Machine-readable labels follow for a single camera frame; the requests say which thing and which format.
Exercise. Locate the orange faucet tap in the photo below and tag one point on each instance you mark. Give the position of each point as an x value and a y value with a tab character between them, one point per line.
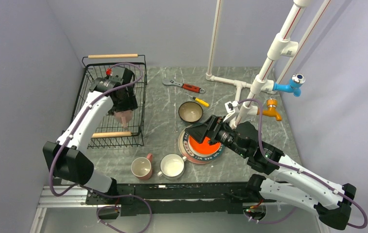
270	109

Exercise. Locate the dark brown bowl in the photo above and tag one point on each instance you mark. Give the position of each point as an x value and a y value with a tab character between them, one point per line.
190	112

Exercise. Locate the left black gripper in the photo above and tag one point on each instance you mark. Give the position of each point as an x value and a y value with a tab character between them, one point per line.
130	103

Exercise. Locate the black wire dish rack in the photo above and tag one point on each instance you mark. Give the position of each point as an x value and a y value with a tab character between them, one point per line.
107	131

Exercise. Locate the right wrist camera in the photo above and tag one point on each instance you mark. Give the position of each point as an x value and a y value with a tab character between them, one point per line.
232	107

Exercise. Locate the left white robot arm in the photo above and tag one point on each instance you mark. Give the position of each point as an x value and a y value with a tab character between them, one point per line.
65	157

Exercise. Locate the salmon pink mug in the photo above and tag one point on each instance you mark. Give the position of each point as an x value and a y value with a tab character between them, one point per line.
141	167

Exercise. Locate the light pink mug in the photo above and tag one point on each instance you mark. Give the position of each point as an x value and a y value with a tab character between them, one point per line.
124	117

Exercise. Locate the orange bowl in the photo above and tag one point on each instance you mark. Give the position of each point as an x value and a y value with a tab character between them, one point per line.
203	149

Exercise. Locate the red handled adjustable wrench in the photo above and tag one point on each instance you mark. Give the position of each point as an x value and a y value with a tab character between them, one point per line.
185	86

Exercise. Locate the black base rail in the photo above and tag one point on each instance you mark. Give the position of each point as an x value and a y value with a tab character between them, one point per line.
178	198

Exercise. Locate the beige pink plate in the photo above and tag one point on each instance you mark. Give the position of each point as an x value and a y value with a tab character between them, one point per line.
191	156

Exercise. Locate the blue faucet tap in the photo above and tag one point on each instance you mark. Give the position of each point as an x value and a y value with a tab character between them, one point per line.
293	86

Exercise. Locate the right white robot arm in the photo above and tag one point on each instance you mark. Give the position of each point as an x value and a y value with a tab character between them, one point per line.
279	176

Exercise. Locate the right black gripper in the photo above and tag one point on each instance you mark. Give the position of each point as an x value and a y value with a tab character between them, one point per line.
198	131

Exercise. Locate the yellow handled screwdriver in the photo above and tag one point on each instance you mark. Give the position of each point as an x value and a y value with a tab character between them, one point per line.
201	102

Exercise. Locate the white enamel cup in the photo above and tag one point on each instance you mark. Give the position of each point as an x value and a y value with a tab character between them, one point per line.
172	166

